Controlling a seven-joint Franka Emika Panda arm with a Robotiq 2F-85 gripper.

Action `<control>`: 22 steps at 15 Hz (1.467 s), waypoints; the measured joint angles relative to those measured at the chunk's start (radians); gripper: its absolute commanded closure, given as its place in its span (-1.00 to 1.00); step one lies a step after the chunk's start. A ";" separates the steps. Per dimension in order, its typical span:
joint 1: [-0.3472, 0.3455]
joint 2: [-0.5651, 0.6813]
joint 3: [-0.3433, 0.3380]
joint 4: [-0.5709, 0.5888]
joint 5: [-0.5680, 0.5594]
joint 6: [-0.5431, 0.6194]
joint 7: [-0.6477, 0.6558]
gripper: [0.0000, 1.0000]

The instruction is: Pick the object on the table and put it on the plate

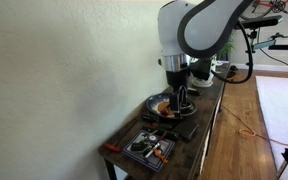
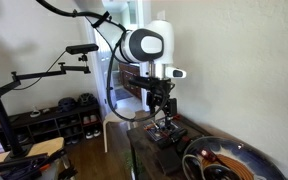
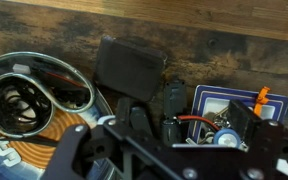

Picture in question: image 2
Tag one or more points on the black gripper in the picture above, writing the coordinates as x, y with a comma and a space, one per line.
159, 88

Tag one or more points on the black plastic object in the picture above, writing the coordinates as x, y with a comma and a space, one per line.
174, 137

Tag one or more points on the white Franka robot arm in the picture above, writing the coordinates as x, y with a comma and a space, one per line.
149, 45

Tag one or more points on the small red object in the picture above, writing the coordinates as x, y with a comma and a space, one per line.
176, 117

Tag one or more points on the open tool kit tray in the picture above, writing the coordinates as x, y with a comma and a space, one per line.
155, 131

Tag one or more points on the dark door mat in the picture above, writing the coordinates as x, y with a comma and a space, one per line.
122, 94

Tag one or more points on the black marker with red cap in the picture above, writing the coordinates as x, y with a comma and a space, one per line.
187, 143

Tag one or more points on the brown wooden cabinet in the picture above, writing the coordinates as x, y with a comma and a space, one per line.
130, 71

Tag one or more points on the round white stool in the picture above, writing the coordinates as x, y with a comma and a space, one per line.
112, 121

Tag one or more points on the dark wooden side table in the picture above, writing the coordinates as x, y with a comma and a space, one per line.
144, 156

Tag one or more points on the black flat case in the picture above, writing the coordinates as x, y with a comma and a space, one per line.
168, 161

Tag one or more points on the red tipped black tool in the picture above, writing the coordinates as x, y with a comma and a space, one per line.
208, 155

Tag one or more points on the pink and white shoes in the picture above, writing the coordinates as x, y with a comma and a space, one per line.
90, 119

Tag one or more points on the black bicycle helmet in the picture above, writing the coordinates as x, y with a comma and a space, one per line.
87, 99

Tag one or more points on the dark blue bicycle helmet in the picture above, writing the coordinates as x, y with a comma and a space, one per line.
66, 104

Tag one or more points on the dark blue ceramic bowl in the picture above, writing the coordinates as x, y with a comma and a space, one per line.
247, 156

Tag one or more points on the dark wooden shoe shelf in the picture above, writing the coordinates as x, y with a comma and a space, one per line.
47, 125

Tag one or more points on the light wooden board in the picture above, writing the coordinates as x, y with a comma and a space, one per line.
44, 146

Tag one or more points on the small white shelf item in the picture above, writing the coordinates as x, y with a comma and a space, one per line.
35, 113

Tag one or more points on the black tool clutter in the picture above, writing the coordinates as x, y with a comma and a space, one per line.
34, 166

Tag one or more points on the black stand pole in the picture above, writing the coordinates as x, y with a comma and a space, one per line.
2, 116

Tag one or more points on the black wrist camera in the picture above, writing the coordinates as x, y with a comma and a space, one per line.
140, 83

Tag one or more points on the white light switch plate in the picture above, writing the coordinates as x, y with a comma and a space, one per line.
161, 15

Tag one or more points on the black bar camera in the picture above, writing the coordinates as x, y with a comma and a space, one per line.
81, 49

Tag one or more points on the black articulated camera mount arm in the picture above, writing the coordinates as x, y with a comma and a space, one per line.
44, 74

